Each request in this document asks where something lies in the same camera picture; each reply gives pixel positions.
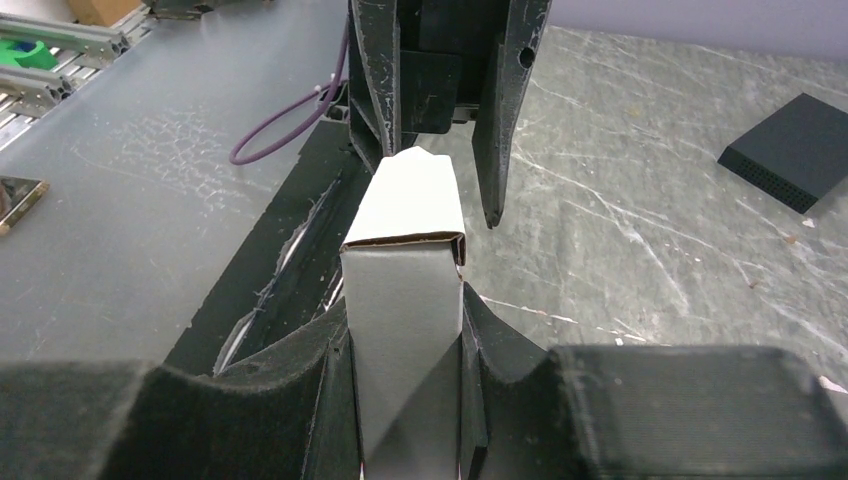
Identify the black flat rectangular box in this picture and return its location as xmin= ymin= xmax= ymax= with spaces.
xmin=717 ymin=93 xmax=847 ymax=214

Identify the aluminium frame rail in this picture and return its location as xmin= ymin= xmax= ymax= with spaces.
xmin=1 ymin=5 xmax=149 ymax=147

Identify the brown cardboard item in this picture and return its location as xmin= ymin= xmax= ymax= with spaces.
xmin=67 ymin=0 xmax=142 ymax=27

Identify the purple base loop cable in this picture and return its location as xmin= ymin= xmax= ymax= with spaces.
xmin=229 ymin=26 xmax=351 ymax=167

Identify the brass edged flat plate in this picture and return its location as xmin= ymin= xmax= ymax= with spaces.
xmin=1 ymin=175 xmax=50 ymax=236

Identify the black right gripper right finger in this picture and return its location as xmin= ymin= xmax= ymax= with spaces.
xmin=459 ymin=285 xmax=847 ymax=479

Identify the white cardboard box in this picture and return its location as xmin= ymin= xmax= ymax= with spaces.
xmin=340 ymin=146 xmax=465 ymax=479

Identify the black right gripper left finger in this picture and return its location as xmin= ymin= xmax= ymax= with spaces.
xmin=1 ymin=302 xmax=361 ymax=479

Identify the green object on frame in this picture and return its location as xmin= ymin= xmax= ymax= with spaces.
xmin=0 ymin=39 xmax=58 ymax=70

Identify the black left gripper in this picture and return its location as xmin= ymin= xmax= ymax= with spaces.
xmin=348 ymin=0 xmax=551 ymax=229

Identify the black mounting base rail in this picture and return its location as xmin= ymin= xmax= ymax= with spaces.
xmin=164 ymin=120 xmax=371 ymax=376

